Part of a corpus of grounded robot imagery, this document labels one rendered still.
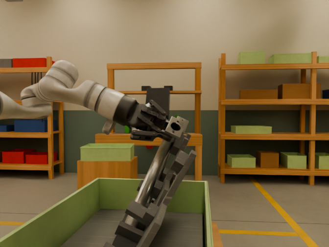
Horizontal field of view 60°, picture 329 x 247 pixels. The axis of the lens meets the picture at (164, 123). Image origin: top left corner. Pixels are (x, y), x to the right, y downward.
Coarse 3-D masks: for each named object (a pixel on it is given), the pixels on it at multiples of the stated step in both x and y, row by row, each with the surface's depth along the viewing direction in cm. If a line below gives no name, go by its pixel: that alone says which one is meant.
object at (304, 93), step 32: (224, 64) 478; (256, 64) 474; (288, 64) 465; (320, 64) 460; (224, 96) 480; (256, 96) 483; (288, 96) 479; (320, 96) 471; (224, 128) 483; (256, 128) 483; (224, 160) 485; (288, 160) 480; (320, 160) 474
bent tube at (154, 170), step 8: (176, 120) 72; (168, 128) 70; (176, 128) 73; (176, 136) 69; (168, 144) 74; (160, 152) 77; (168, 152) 77; (160, 160) 77; (152, 168) 77; (160, 168) 77; (152, 176) 75; (144, 184) 73; (152, 184) 74; (144, 192) 71; (136, 200) 69; (144, 200) 70; (128, 216) 66; (136, 224) 65
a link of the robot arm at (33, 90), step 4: (36, 84) 84; (24, 88) 95; (28, 88) 91; (32, 88) 87; (36, 88) 81; (24, 92) 95; (28, 92) 94; (32, 92) 93; (36, 92) 82; (24, 96) 95; (28, 96) 95; (32, 96) 95; (36, 96) 84; (40, 96) 81; (44, 100) 82; (48, 100) 82; (52, 100) 82
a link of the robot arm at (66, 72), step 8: (56, 64) 71; (64, 64) 71; (72, 64) 73; (48, 72) 71; (56, 72) 70; (64, 72) 71; (72, 72) 72; (40, 80) 79; (64, 80) 71; (72, 80) 73
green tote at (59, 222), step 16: (80, 192) 91; (96, 192) 105; (112, 192) 107; (128, 192) 106; (176, 192) 103; (192, 192) 103; (208, 192) 88; (48, 208) 74; (64, 208) 80; (80, 208) 91; (96, 208) 105; (112, 208) 107; (176, 208) 104; (192, 208) 103; (208, 208) 74; (32, 224) 65; (48, 224) 72; (64, 224) 80; (80, 224) 91; (208, 224) 63; (0, 240) 55; (16, 240) 59; (32, 240) 65; (48, 240) 72; (64, 240) 80; (208, 240) 55
